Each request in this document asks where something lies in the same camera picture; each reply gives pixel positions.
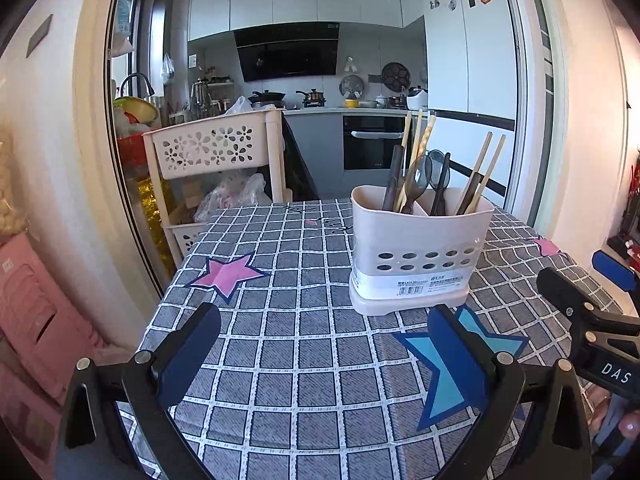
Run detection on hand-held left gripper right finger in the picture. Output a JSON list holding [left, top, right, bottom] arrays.
[[426, 304, 593, 480]]

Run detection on black wok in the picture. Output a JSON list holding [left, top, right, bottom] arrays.
[[248, 89, 288, 106]]

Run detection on grey checked tablecloth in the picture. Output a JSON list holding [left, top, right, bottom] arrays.
[[107, 199, 636, 480]]

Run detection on dark hanging cloth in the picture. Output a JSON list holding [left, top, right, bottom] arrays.
[[281, 112, 321, 202]]

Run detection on white upper kitchen cabinets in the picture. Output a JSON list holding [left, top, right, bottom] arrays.
[[187, 0, 426, 43]]

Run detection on light blue star sticker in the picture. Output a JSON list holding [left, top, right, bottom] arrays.
[[392, 305, 531, 433]]

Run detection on white plastic bag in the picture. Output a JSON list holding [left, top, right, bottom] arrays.
[[225, 95, 258, 116]]

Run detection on white refrigerator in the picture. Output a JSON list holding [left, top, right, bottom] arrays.
[[422, 0, 518, 206]]

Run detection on grey wall plate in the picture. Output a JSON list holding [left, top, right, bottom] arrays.
[[26, 14, 54, 56]]

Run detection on round dark hanging pan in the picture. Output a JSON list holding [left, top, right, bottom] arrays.
[[381, 61, 412, 91]]

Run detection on black range hood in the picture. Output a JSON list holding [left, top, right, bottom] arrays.
[[233, 22, 342, 83]]

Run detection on person's right hand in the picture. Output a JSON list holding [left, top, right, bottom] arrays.
[[590, 395, 640, 466]]

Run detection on pink star sticker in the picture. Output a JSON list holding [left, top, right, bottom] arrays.
[[531, 236, 563, 258], [186, 252, 273, 303]]

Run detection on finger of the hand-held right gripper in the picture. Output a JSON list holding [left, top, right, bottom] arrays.
[[591, 250, 640, 291], [536, 266, 640, 341]]

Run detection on steel pot with lid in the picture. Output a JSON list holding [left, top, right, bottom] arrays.
[[295, 88, 328, 107]]

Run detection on white plastic utensil holder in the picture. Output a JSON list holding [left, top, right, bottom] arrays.
[[348, 185, 496, 317]]

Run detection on dark translucent spoon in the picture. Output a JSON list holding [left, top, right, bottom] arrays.
[[400, 154, 435, 215], [427, 149, 453, 217], [382, 145, 406, 212]]

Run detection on cream plastic trolley rack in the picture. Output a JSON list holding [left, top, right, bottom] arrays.
[[142, 109, 293, 268]]

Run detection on patterned bamboo chopstick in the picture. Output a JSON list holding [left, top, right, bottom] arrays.
[[417, 115, 437, 161]]

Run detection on grey kitchen base cabinet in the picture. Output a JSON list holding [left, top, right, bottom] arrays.
[[282, 106, 426, 201]]

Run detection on yellow green colander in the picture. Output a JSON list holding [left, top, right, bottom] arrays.
[[114, 97, 158, 126]]

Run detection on clear plastic bag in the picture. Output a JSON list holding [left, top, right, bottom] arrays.
[[192, 170, 271, 223]]

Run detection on black built-in oven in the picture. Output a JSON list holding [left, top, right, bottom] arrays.
[[342, 114, 408, 171]]

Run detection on gold foil decoration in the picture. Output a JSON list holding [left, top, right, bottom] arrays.
[[137, 175, 173, 266]]

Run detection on bag of puffed snacks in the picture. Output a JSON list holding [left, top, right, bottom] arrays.
[[0, 125, 26, 243]]

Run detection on curved kitchen faucet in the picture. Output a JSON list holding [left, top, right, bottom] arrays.
[[119, 72, 156, 101]]

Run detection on pink plastic stool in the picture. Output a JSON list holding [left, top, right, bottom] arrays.
[[0, 235, 108, 401], [0, 355, 66, 480]]

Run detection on red plastic basket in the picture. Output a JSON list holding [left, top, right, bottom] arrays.
[[117, 132, 151, 168]]

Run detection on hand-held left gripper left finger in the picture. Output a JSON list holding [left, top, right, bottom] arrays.
[[55, 301, 223, 480]]

